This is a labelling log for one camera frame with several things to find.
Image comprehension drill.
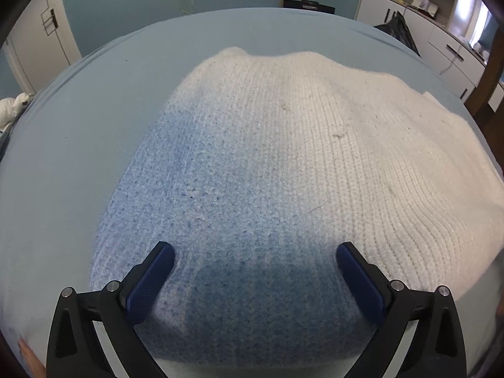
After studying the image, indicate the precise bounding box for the black plastic bag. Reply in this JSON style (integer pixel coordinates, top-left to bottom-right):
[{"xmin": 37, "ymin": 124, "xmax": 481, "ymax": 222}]
[{"xmin": 373, "ymin": 10, "xmax": 420, "ymax": 56}]

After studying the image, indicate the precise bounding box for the white puffy duvet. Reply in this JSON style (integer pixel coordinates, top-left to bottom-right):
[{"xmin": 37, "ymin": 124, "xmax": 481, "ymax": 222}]
[{"xmin": 0, "ymin": 92, "xmax": 34, "ymax": 132}]

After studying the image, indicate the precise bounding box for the white door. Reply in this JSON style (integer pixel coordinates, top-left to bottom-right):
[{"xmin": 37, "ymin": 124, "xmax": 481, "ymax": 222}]
[{"xmin": 0, "ymin": 0, "xmax": 83, "ymax": 95}]

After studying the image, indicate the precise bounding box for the blue and white knit sweater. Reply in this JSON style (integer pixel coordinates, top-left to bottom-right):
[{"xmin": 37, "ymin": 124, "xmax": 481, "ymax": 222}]
[{"xmin": 90, "ymin": 46, "xmax": 504, "ymax": 365}]

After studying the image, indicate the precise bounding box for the person's left foot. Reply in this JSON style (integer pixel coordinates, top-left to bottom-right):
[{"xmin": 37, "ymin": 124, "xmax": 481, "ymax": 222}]
[{"xmin": 18, "ymin": 336, "xmax": 48, "ymax": 378}]

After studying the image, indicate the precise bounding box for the white cabinet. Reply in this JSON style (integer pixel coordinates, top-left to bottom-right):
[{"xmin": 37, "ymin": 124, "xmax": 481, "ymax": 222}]
[{"xmin": 354, "ymin": 0, "xmax": 504, "ymax": 111}]

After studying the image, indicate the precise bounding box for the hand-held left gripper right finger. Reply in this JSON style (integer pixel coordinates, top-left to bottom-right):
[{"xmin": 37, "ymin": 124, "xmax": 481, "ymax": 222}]
[{"xmin": 336, "ymin": 241, "xmax": 467, "ymax": 378}]

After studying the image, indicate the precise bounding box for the black box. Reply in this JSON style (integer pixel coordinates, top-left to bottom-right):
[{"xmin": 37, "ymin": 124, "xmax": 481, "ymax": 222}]
[{"xmin": 280, "ymin": 0, "xmax": 335, "ymax": 14}]

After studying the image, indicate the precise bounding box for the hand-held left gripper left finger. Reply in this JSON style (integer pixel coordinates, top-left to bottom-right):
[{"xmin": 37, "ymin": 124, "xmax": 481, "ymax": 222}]
[{"xmin": 46, "ymin": 241, "xmax": 176, "ymax": 378}]

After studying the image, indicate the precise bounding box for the brown wooden chair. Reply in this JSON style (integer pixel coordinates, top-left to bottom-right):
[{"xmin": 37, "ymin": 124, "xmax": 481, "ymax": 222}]
[{"xmin": 465, "ymin": 47, "xmax": 504, "ymax": 146}]

